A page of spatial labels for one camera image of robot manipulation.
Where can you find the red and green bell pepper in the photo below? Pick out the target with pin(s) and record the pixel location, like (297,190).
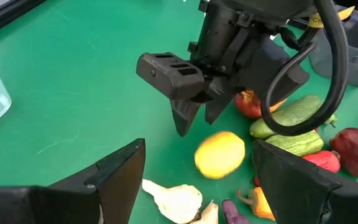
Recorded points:
(297,144)

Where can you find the green table mat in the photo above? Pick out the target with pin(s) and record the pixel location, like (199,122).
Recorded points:
(73,93)

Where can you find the grey translucent plastic bin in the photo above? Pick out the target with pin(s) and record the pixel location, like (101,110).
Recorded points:
(353,62)

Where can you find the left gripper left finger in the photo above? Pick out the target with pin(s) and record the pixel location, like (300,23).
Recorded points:
(73,202)

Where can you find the long red pepper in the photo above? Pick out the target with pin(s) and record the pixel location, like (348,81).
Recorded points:
(322,161)

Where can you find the long orange pepper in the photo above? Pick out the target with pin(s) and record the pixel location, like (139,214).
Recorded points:
(259,205)

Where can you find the small green pepper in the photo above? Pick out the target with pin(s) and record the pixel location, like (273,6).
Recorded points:
(331,119)

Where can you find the dark purple eggplant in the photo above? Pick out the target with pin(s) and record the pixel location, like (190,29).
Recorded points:
(232,214)

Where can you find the small red pepper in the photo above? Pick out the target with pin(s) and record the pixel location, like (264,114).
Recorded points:
(316,129)

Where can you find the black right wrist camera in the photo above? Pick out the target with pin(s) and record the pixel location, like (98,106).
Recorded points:
(275,68)

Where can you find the dark green cucumber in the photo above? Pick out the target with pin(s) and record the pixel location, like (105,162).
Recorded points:
(294,113)

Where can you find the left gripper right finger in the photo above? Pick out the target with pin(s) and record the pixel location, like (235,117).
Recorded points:
(297,193)

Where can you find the dark red fruit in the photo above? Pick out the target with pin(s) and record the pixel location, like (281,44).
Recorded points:
(356,154)

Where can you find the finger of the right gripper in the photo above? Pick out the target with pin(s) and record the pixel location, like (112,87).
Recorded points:
(217,105)
(169,77)

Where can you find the white garlic bulb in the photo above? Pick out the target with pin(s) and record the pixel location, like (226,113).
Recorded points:
(208,215)
(176,202)

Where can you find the yellow lemon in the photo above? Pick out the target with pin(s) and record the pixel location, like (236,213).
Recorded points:
(219,155)

